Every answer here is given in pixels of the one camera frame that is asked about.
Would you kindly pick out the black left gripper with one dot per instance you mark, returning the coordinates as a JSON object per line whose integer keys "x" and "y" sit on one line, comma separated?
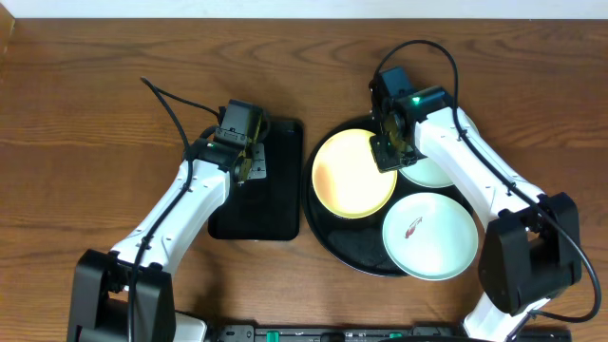
{"x": 244, "y": 167}

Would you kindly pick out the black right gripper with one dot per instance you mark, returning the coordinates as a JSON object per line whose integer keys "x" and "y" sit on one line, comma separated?
{"x": 383, "y": 161}

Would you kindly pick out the yellow plate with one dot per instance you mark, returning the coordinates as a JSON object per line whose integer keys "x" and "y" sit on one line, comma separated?
{"x": 345, "y": 177}

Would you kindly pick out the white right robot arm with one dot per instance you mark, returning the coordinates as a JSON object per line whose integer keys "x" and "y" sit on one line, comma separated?
{"x": 532, "y": 241}

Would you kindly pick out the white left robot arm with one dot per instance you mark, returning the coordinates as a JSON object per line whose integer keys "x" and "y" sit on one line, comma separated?
{"x": 126, "y": 294}

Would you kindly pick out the black rectangular tray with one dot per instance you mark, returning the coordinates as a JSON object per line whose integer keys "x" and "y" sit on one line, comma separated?
{"x": 266, "y": 206}

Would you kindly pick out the black round tray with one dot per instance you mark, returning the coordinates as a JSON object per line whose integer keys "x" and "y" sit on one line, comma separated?
{"x": 358, "y": 242}

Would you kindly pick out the light green plate rear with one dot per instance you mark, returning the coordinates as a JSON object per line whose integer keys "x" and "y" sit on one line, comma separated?
{"x": 426, "y": 173}

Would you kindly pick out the light green plate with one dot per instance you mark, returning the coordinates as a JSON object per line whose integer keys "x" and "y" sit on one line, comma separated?
{"x": 430, "y": 236}
{"x": 426, "y": 173}

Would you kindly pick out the light green plate front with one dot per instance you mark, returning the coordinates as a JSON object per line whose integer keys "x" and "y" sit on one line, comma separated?
{"x": 430, "y": 236}

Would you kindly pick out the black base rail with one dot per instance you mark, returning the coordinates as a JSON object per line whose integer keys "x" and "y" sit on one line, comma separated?
{"x": 356, "y": 334}

